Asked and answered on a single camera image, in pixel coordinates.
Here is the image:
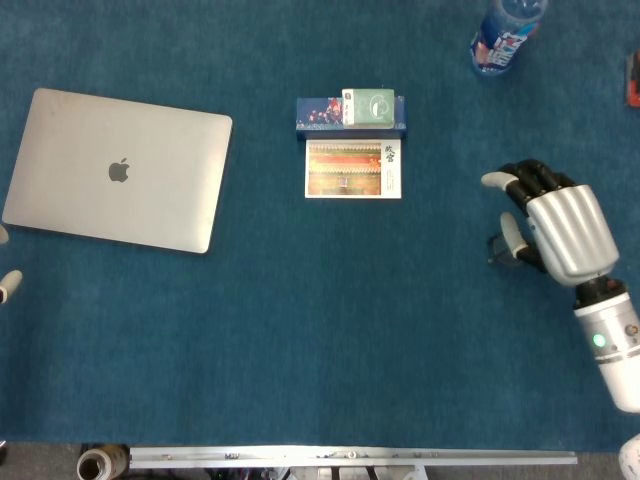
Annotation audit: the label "blue label drink bottle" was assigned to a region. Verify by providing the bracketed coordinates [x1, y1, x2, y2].
[468, 0, 550, 77]

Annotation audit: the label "small green card box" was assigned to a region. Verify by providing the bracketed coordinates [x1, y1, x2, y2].
[341, 87, 397, 127]

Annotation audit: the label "silver laptop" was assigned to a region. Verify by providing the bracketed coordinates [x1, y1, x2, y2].
[1, 87, 234, 255]

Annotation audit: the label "clear red coffee capsule box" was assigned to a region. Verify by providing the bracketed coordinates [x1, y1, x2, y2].
[624, 50, 640, 107]

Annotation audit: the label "thin-framed eyeglasses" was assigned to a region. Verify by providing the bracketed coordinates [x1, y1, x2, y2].
[487, 233, 521, 267]

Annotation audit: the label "brown tape roll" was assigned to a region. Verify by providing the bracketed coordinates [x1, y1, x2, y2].
[75, 444, 130, 480]

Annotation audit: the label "red palace postcard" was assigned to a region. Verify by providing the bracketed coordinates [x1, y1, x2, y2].
[304, 138, 403, 200]

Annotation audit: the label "aluminium rail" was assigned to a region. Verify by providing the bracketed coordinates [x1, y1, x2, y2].
[128, 446, 579, 470]

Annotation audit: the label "white robot base bracket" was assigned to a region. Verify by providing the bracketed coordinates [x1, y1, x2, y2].
[287, 464, 429, 480]

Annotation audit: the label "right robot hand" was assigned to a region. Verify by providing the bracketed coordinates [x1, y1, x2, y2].
[480, 159, 621, 287]

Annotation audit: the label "long dark blue box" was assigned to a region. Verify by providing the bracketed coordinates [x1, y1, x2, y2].
[295, 95, 408, 140]

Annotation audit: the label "blue table mat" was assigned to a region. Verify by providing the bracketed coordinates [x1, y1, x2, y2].
[0, 0, 640, 453]

